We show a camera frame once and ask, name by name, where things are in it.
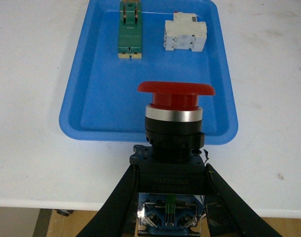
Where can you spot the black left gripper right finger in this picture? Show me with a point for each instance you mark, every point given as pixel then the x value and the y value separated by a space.
pixel 227 214

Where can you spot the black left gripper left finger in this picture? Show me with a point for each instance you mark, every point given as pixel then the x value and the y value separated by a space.
pixel 117 217

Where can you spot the red emergency stop button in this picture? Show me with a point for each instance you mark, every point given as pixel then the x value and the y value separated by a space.
pixel 171 171

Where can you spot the blue plastic tray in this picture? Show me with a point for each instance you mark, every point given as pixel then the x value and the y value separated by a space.
pixel 101 101

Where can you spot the white circuit breaker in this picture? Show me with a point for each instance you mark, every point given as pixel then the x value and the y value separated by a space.
pixel 184 31

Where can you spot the green knife switch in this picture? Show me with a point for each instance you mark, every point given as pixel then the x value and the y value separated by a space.
pixel 130 30

